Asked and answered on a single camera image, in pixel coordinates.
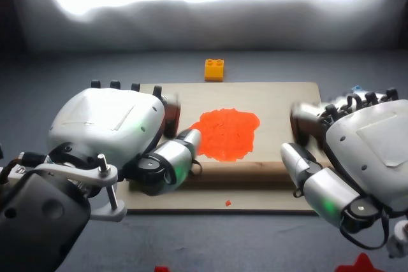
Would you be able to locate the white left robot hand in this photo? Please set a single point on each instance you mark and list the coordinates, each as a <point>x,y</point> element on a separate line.
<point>105,119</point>

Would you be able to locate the light blue toy brick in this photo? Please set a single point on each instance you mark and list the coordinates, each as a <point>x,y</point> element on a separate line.
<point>356,88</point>

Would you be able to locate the white fabric backdrop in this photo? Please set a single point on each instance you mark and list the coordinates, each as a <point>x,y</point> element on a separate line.
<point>204,23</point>

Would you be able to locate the flat orange play dough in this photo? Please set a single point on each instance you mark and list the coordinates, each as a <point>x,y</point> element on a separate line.
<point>223,135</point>

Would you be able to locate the orange toy brick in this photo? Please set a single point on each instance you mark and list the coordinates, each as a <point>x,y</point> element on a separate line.
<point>214,73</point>

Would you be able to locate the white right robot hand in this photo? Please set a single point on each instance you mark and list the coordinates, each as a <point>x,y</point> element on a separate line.
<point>366,144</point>

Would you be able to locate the red toy brick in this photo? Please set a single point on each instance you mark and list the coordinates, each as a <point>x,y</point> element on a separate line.
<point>161,269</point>

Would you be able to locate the light wooden board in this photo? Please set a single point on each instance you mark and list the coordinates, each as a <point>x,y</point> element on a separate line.
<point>274,103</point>

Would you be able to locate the grey table cloth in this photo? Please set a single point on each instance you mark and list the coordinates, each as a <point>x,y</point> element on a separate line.
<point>255,243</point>

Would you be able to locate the wooden rolling pin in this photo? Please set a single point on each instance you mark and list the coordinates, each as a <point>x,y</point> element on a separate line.
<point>242,171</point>

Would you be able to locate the red star-shaped toy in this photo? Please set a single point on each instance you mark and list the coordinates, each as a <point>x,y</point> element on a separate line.
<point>358,265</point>

